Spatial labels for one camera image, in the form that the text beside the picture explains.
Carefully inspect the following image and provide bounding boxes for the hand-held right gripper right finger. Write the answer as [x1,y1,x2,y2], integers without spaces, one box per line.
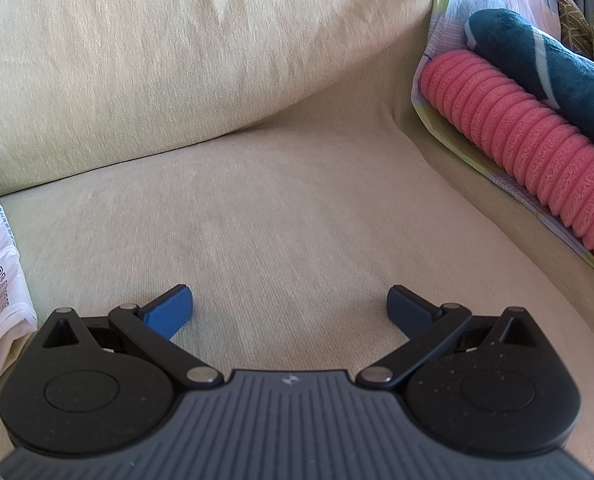
[355,284,540,390]

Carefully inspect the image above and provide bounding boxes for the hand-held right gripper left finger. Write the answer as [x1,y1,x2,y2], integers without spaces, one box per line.
[42,284,224,390]

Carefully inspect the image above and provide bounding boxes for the light green sofa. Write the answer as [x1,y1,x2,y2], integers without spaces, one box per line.
[0,0,594,480]

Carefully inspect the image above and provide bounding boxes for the pink ribbed pillow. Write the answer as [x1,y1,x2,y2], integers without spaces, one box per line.
[419,50,594,276]

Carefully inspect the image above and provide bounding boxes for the teal rolled towel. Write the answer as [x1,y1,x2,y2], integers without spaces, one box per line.
[464,9,594,148]

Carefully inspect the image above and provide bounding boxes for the pastel printed cloth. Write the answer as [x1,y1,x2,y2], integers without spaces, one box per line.
[411,0,594,286]

